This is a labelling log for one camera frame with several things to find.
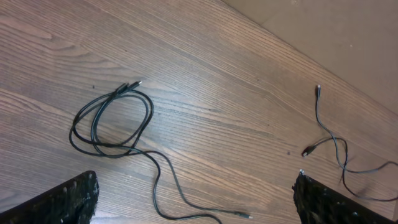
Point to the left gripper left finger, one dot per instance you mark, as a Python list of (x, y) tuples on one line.
[(73, 201)]

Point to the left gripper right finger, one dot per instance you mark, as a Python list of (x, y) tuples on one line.
[(319, 204)]

